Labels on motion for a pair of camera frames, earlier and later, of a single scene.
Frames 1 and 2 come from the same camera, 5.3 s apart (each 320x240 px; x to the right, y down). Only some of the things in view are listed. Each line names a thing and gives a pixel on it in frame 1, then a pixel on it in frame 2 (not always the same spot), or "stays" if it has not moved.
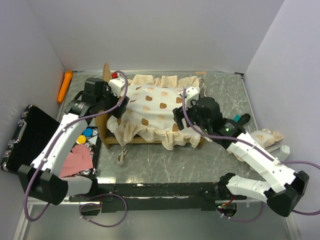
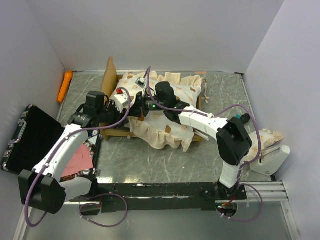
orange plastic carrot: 68,77 stays
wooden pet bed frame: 106,137 → 109,80
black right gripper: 178,115 → 138,110
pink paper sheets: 78,160 stays
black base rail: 157,197 stays
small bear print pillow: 265,138 stays
